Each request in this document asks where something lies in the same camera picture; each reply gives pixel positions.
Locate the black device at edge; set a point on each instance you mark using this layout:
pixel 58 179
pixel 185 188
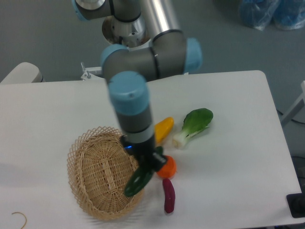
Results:
pixel 296 204

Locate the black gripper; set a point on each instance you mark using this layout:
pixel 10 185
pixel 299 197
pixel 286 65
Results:
pixel 144 153

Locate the white table leg frame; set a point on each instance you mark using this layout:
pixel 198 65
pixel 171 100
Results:
pixel 296 106

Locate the green bok choy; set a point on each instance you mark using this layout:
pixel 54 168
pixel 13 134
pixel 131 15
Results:
pixel 194 123

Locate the yellow mango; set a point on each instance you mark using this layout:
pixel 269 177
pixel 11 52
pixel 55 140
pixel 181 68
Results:
pixel 163 128

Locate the purple sweet potato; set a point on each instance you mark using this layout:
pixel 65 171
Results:
pixel 169 192

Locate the woven wicker basket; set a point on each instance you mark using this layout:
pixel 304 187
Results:
pixel 98 170

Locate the blue plastic bag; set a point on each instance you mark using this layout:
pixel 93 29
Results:
pixel 286 14

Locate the orange tangerine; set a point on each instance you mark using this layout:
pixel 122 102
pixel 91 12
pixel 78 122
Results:
pixel 169 169

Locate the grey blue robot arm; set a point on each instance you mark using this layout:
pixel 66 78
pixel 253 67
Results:
pixel 127 72

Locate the green cucumber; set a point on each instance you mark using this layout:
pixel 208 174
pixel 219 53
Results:
pixel 140 178

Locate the white chair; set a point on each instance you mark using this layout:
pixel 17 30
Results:
pixel 24 72

